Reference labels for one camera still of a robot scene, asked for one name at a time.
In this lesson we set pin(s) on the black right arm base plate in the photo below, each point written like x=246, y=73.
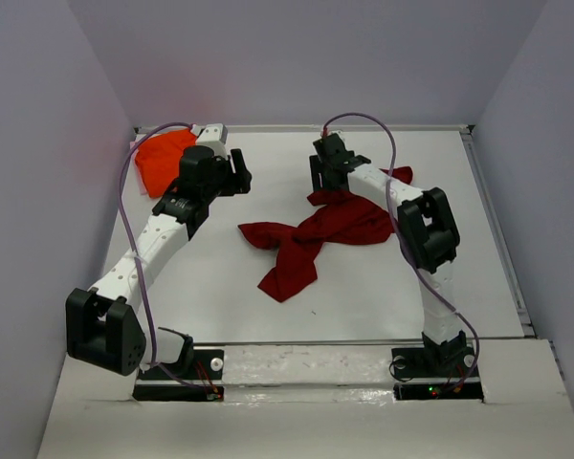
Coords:
x=417, y=380

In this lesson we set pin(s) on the right side aluminium rail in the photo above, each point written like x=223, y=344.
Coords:
x=468, y=140

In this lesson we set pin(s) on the orange t shirt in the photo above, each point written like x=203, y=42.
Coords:
x=158, y=160

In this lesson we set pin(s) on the white front panel board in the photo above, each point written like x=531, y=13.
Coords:
x=335, y=401

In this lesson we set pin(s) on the dark red t shirt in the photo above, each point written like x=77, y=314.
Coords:
x=341, y=218

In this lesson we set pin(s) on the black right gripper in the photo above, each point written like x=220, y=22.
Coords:
x=318, y=170

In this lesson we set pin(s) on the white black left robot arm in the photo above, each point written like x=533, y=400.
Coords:
x=110, y=325

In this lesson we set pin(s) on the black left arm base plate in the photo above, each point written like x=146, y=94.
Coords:
x=200, y=381

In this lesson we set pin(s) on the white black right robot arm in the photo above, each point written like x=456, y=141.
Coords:
x=428, y=238

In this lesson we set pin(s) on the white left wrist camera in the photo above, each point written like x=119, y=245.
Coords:
x=213, y=136

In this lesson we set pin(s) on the white table edge rail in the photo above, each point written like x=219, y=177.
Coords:
x=282, y=128

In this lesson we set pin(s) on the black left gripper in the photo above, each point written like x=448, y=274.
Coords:
x=238, y=183

